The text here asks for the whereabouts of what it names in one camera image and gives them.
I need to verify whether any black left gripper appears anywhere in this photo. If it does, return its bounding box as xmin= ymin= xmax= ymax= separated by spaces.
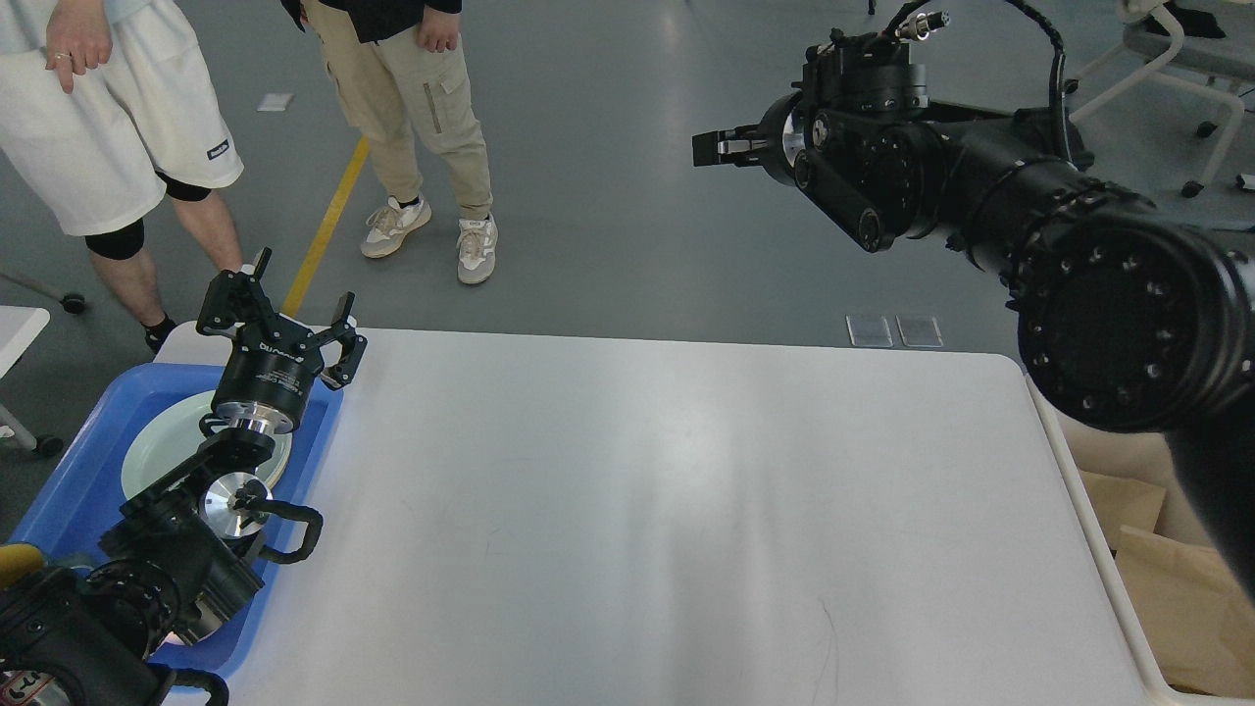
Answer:
xmin=195 ymin=247 xmax=368 ymax=434

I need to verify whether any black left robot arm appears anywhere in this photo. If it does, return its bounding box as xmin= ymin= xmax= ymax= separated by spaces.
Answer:
xmin=1 ymin=250 xmax=366 ymax=705

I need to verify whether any brown paper bag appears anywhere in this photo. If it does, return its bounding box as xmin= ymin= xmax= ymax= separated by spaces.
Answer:
xmin=1079 ymin=470 xmax=1167 ymax=554
xmin=1114 ymin=525 xmax=1254 ymax=700

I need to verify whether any white plastic bin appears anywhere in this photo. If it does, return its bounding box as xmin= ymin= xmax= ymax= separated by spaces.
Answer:
xmin=1032 ymin=390 xmax=1252 ymax=705

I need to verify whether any person in beige trousers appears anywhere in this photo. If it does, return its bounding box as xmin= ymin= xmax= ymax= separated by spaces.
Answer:
xmin=282 ymin=1 xmax=499 ymax=285

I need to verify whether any blue plastic tray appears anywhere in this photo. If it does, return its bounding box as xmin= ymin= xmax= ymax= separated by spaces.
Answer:
xmin=10 ymin=362 xmax=343 ymax=680

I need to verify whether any teal mug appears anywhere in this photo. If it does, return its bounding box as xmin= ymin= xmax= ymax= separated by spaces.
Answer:
xmin=0 ymin=542 xmax=48 ymax=589

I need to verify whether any white side table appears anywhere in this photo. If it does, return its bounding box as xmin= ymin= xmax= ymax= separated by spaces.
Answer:
xmin=1 ymin=305 xmax=67 ymax=459

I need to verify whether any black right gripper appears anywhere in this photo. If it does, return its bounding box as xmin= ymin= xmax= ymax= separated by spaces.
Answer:
xmin=693 ymin=93 xmax=806 ymax=186

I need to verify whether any person in white shorts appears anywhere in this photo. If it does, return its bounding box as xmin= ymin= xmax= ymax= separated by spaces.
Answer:
xmin=1 ymin=1 xmax=243 ymax=350

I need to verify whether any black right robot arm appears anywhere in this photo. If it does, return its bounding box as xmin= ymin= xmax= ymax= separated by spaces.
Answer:
xmin=693 ymin=1 xmax=1254 ymax=593

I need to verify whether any green plate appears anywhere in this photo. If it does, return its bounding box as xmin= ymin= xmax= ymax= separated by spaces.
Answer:
xmin=120 ymin=390 xmax=295 ymax=503

